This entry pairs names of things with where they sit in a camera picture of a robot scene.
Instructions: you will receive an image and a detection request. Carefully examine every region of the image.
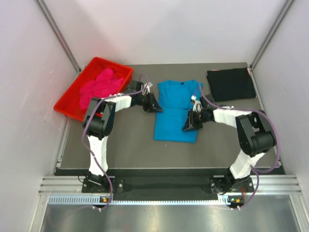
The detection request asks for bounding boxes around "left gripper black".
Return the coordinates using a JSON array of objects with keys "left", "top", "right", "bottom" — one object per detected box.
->
[{"left": 136, "top": 91, "right": 163, "bottom": 113}]

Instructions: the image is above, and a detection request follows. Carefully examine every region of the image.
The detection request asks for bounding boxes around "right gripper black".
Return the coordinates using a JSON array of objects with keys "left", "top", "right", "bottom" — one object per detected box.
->
[{"left": 183, "top": 109, "right": 208, "bottom": 131}]

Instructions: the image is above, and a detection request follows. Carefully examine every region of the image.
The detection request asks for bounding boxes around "blue t shirt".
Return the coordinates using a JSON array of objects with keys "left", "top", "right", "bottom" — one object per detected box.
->
[{"left": 154, "top": 80, "right": 203, "bottom": 143}]

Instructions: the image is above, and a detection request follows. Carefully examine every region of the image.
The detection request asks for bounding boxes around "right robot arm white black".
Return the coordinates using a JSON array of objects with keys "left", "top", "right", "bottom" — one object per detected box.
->
[{"left": 183, "top": 106, "right": 277, "bottom": 191}]

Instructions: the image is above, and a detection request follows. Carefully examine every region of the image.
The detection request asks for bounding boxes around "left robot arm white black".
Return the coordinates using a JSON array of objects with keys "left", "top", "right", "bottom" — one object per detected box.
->
[{"left": 82, "top": 92, "right": 163, "bottom": 192}]

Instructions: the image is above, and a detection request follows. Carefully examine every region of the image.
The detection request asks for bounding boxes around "pink t shirt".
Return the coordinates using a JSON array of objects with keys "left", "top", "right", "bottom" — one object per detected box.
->
[{"left": 79, "top": 68, "right": 124, "bottom": 111}]

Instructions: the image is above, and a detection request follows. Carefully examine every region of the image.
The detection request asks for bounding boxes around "folded black t shirt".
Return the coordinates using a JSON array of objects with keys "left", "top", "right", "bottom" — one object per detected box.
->
[{"left": 207, "top": 68, "right": 256, "bottom": 102}]

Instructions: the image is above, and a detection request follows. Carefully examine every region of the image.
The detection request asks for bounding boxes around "red plastic bin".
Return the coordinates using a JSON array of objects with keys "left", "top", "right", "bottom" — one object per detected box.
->
[{"left": 54, "top": 57, "right": 133, "bottom": 122}]

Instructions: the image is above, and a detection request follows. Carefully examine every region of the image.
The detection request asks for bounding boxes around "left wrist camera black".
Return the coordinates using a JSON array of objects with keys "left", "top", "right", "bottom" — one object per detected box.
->
[{"left": 125, "top": 80, "right": 152, "bottom": 95}]

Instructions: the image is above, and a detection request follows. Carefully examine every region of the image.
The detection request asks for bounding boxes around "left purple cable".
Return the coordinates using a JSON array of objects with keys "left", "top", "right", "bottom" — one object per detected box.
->
[{"left": 81, "top": 73, "right": 152, "bottom": 210}]

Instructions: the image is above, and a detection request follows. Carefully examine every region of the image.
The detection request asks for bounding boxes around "purple cable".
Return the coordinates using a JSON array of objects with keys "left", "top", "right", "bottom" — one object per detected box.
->
[
  {"left": 197, "top": 86, "right": 282, "bottom": 210},
  {"left": 81, "top": 73, "right": 152, "bottom": 210}
]

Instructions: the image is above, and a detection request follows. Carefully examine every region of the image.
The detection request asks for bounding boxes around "right corner aluminium post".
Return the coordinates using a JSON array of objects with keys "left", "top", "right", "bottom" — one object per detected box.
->
[{"left": 250, "top": 0, "right": 296, "bottom": 70}]

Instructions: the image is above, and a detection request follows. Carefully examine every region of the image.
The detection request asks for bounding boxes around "corner aluminium post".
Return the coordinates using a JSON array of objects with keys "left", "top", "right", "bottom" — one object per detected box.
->
[
  {"left": 34, "top": 0, "right": 82, "bottom": 73},
  {"left": 250, "top": 0, "right": 296, "bottom": 70}
]

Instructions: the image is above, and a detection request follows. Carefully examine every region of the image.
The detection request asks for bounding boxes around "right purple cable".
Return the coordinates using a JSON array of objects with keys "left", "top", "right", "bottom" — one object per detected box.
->
[{"left": 197, "top": 86, "right": 282, "bottom": 210}]

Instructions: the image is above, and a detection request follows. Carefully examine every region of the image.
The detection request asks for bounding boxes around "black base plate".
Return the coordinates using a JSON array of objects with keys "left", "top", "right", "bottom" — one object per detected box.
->
[{"left": 82, "top": 175, "right": 242, "bottom": 194}]

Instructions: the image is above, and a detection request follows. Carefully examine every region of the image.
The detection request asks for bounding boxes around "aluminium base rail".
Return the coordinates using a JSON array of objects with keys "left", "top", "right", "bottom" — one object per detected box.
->
[{"left": 39, "top": 175, "right": 302, "bottom": 206}]

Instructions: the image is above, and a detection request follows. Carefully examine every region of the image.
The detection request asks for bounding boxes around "left corner aluminium post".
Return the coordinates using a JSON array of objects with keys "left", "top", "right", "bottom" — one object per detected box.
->
[{"left": 34, "top": 0, "right": 82, "bottom": 73}]

